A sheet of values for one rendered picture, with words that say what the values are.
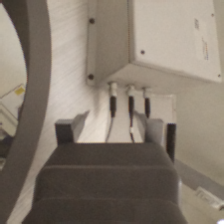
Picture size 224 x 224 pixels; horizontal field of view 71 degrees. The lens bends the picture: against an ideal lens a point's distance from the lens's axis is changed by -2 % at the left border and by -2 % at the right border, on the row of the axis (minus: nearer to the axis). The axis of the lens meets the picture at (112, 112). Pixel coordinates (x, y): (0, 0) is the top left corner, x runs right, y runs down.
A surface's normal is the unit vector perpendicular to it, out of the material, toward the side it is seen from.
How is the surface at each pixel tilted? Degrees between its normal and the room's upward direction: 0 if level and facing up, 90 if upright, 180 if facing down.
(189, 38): 90
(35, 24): 90
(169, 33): 90
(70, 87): 90
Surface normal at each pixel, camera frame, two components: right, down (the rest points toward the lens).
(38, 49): 0.47, -0.11
